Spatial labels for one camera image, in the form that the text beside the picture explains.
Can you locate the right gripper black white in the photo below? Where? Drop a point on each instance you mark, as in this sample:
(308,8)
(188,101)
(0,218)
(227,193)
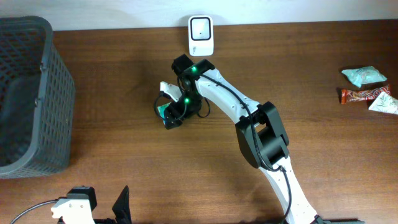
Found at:
(170,111)

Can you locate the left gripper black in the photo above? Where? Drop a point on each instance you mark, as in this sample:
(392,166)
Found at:
(123,210)

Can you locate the green tissue pack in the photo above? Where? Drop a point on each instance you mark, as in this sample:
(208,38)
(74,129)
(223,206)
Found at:
(161,110)

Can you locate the orange brown snack wrapper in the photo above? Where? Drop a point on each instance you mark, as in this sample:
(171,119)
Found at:
(349,96)

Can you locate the teal plastic pouch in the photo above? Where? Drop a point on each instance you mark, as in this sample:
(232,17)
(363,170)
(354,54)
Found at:
(364,76)

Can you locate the white bamboo print tube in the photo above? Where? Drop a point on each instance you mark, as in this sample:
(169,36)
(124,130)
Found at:
(384,103)

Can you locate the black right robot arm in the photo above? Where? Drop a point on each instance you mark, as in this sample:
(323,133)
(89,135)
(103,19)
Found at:
(262,138)

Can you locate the white barcode scanner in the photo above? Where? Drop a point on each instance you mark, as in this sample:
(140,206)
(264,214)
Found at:
(200,36)

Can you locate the dark grey plastic basket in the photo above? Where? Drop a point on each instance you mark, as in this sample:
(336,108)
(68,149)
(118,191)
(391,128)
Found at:
(37,100)

